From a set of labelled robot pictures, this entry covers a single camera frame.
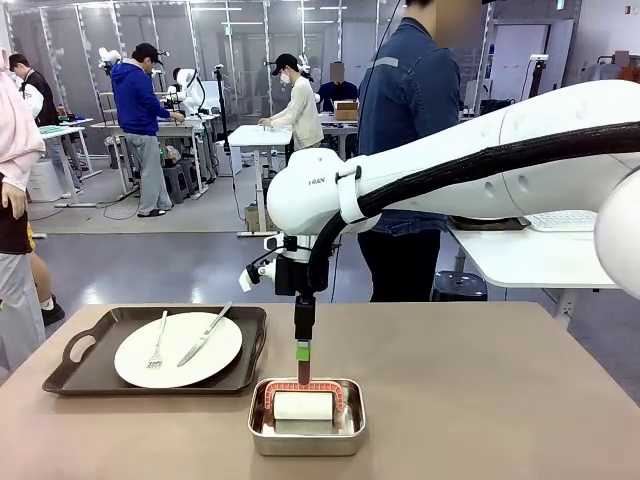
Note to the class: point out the silver fork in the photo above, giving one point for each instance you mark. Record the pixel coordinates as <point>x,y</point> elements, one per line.
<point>160,340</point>

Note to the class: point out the cardboard box on floor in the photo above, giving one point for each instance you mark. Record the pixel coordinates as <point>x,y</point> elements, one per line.
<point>256,220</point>

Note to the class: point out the lint roller with coral frame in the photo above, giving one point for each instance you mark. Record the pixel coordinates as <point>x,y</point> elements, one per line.
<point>305,406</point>

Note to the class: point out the white standing desk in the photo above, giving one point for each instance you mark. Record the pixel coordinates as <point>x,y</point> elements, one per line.
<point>250,136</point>

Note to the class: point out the seated person in navy top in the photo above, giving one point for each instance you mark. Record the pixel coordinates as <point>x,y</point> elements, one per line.
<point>337,92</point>

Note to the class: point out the man in blue hoodie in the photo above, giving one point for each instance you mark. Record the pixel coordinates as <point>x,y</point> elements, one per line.
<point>135,100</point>

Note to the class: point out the person in denim jacket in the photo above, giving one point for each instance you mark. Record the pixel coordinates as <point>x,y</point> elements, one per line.
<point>405,100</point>

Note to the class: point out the white round plate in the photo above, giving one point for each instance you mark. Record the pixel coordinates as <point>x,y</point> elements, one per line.
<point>200,372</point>

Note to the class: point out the grey plastic stool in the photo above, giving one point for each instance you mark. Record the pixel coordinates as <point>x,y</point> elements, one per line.
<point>192,175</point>
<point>175,182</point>

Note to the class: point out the grey open door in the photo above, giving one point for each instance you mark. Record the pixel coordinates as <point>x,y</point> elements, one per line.
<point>557,60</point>

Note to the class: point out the white side table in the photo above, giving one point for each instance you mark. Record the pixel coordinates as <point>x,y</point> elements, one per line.
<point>525,255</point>

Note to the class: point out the white workbench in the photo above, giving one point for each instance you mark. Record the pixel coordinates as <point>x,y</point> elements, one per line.
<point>170,127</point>

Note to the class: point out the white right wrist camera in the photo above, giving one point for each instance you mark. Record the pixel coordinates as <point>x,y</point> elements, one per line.
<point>247,281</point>

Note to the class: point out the orange jacket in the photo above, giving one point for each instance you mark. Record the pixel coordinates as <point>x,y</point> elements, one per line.
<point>629,74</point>

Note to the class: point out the open cardboard box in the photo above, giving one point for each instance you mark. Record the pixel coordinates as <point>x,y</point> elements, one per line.
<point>346,111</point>

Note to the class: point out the light blue shirt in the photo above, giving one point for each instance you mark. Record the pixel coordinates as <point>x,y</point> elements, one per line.
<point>606,66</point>

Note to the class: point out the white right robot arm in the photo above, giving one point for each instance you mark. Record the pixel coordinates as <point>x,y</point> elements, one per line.
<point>450,140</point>

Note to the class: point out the silver table knife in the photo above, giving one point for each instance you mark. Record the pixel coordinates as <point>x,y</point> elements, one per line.
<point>197,344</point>

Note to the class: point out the black plastic stool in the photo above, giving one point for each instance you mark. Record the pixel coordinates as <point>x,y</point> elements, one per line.
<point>460,287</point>

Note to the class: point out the white computer case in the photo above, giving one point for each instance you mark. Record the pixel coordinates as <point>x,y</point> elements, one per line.
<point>222,157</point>

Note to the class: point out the black bag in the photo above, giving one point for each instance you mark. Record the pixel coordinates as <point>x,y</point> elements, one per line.
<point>495,107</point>

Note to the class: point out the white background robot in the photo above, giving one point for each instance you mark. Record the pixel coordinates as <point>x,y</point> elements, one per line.
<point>107,55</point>
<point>187,92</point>
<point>307,65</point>

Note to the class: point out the person in cream sweater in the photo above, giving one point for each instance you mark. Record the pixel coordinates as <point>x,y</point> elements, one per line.
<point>305,115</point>

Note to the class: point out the black camera tripod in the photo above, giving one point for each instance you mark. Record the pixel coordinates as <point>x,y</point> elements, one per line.
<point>221,107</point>

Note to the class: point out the person in pink hoodie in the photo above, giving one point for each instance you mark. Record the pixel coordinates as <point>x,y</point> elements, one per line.
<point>15,130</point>

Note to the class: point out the hand of pink hoodie person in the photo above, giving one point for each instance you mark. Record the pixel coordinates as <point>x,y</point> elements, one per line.
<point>14,200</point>

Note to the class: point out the man in black vest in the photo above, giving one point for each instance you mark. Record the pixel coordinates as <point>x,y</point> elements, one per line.
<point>37,95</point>

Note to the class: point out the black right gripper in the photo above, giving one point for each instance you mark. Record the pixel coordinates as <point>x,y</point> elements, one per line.
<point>290,277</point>

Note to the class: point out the rectangular metal container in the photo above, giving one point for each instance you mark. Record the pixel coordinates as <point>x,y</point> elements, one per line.
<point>305,442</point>

